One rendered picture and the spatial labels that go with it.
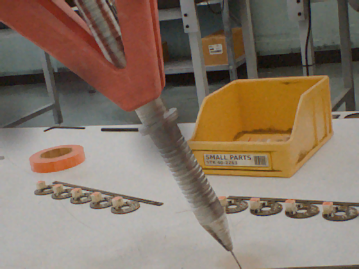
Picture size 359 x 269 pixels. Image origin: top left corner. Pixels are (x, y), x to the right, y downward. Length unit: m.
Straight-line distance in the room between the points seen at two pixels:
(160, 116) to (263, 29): 4.73
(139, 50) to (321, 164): 0.39
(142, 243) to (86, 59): 0.28
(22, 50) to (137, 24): 5.86
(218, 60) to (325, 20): 0.78
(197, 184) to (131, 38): 0.06
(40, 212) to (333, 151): 0.27
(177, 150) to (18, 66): 5.91
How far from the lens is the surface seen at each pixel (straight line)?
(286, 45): 4.94
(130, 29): 0.23
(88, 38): 0.25
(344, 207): 0.51
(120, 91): 0.24
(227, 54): 4.56
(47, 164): 0.70
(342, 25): 3.29
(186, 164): 0.25
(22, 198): 0.65
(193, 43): 2.88
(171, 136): 0.24
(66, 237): 0.53
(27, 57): 6.07
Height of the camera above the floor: 0.95
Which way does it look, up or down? 17 degrees down
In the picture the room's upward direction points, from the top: 10 degrees counter-clockwise
